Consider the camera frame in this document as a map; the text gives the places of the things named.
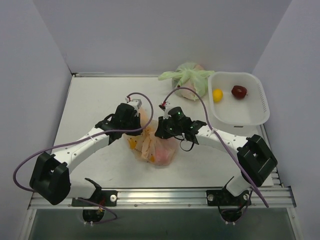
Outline orange plastic bag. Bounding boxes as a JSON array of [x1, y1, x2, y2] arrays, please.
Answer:
[[124, 119, 178, 166]]

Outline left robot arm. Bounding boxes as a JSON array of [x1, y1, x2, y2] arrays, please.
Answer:
[[29, 99, 142, 205]]

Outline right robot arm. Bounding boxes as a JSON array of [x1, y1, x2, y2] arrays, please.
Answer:
[[155, 104, 278, 205]]

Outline green plastic bag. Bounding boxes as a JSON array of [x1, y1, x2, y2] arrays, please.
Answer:
[[158, 62, 215, 98]]

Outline yellow lemon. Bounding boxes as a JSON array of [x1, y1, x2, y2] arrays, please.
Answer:
[[212, 88, 223, 103]]

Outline white plastic basket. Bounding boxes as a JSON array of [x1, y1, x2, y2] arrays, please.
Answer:
[[208, 71, 270, 129]]

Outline dark red apple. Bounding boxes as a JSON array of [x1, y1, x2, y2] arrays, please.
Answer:
[[231, 85, 248, 100]]

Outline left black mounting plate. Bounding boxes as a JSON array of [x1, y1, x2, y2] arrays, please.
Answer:
[[71, 189, 118, 207]]

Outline black mounting plate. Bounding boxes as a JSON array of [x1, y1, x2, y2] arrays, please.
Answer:
[[206, 189, 250, 207], [71, 189, 118, 207]]

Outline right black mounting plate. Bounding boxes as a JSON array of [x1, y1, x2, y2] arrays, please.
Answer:
[[206, 189, 250, 207]]

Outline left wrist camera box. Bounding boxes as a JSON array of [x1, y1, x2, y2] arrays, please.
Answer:
[[126, 97, 142, 117]]

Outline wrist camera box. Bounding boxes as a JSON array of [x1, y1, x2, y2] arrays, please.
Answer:
[[126, 97, 142, 117], [159, 101, 174, 119]]

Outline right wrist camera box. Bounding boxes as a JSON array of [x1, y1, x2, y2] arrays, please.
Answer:
[[159, 101, 174, 119]]

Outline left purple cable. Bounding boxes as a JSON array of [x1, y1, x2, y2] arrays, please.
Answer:
[[13, 92, 155, 193]]

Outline purple cable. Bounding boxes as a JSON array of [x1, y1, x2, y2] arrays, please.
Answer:
[[162, 86, 270, 208], [13, 92, 155, 193]]

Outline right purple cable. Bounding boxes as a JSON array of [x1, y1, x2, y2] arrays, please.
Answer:
[[162, 86, 270, 208]]

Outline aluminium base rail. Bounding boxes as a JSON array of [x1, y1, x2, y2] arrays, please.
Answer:
[[27, 186, 298, 210]]

